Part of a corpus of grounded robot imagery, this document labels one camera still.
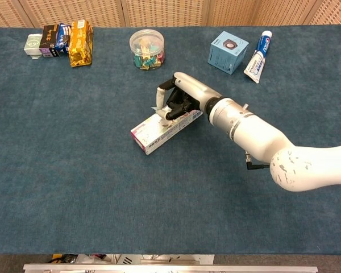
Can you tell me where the long floral white box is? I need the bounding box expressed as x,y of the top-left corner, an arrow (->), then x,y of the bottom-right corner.
130,109 -> 203,156

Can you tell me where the light blue cube box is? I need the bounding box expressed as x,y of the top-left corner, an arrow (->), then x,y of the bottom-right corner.
207,30 -> 249,76

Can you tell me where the white blue toothpaste tube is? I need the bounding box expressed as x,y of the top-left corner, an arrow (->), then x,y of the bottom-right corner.
243,30 -> 273,84

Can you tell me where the black purple small box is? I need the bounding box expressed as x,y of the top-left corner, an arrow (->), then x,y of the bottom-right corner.
39,24 -> 60,58

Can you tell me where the clear jar of candies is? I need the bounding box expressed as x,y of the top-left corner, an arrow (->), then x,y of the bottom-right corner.
129,28 -> 165,71

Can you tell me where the teal felt table cloth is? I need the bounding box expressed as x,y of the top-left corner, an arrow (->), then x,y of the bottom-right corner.
0,24 -> 341,255

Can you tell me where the woven wicker folding screen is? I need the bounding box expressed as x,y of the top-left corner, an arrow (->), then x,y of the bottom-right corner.
0,0 -> 341,28

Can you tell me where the gold foil package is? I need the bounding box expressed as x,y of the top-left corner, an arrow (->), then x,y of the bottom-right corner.
68,19 -> 94,68

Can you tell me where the blue snack packet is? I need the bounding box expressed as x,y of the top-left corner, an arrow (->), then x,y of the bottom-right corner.
54,22 -> 72,56

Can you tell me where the pale green small carton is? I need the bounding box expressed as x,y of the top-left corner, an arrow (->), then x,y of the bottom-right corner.
23,33 -> 43,60

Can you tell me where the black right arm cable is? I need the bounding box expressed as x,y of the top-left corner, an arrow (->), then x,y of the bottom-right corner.
244,152 -> 271,171

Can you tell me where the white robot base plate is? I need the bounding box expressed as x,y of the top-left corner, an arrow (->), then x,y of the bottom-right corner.
75,254 -> 215,266

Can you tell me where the aluminium profile rail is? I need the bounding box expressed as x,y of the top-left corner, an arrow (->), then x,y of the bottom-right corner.
23,263 -> 319,273

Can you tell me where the black yellow cable bundle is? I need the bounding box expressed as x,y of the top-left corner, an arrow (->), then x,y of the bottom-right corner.
47,254 -> 78,264

